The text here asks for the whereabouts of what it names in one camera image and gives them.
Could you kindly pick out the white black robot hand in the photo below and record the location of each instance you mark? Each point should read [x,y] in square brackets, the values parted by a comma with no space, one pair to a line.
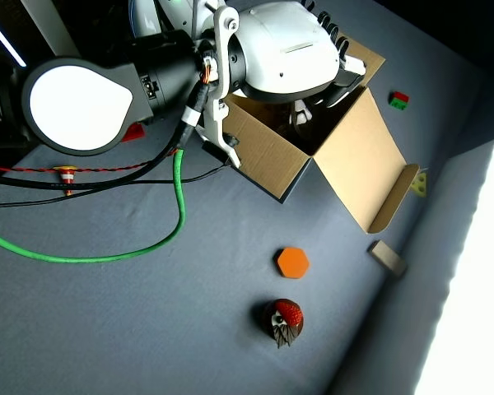
[288,53]

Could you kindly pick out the brown cardboard box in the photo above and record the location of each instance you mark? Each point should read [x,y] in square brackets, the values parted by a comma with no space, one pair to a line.
[354,164]

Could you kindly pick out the red green toy block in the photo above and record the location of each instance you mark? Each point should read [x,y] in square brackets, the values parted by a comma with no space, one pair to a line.
[399,100]

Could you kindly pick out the yellow cheese wedge toy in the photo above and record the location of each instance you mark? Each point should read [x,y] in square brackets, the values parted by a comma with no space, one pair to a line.
[420,185]

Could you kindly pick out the orange hexagon block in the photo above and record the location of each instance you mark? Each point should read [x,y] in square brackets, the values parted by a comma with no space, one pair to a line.
[293,262]

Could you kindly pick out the beige wooden block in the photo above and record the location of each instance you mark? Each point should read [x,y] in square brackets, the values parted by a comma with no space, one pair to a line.
[389,258]

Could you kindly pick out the red yellow toy cone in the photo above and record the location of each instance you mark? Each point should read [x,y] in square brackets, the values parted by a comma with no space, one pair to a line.
[67,177]

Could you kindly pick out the strawberry chocolate cake toy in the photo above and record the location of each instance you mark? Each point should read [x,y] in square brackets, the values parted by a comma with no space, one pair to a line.
[286,319]

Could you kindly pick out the white light bar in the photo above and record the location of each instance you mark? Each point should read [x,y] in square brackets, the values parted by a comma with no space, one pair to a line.
[4,38]

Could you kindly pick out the grey table cloth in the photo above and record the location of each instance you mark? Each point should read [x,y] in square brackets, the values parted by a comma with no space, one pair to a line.
[148,329]

